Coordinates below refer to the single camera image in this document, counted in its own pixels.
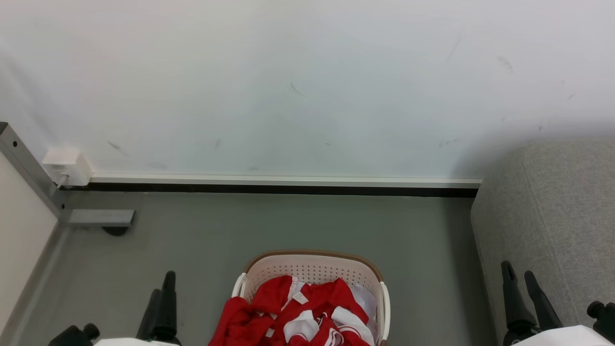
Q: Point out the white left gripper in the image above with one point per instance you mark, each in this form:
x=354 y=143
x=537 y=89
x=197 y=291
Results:
x=129 y=342

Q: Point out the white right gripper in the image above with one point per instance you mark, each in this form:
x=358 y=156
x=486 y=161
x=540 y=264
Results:
x=562 y=338

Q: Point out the red and white garment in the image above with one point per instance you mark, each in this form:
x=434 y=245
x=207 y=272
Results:
x=312 y=302

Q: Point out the grey fabric sofa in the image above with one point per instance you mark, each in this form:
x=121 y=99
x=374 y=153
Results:
x=552 y=216

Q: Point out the white perforated laundry basket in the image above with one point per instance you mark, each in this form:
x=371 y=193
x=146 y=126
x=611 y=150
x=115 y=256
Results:
x=312 y=269

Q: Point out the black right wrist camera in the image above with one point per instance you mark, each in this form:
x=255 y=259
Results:
x=603 y=319

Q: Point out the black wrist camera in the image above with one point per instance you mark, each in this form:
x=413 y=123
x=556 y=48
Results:
x=72 y=337
x=603 y=319

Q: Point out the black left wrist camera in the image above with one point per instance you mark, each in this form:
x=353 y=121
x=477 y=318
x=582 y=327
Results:
x=72 y=337

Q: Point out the black round frame foot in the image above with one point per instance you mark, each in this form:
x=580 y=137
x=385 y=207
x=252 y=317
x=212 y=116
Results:
x=115 y=231

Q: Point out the grey metal foot bracket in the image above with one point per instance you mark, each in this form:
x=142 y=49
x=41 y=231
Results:
x=101 y=217

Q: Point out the white wall socket box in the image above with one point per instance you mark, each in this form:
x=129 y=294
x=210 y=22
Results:
x=67 y=163

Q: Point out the grey metal frame post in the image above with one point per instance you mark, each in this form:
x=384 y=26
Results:
x=29 y=163

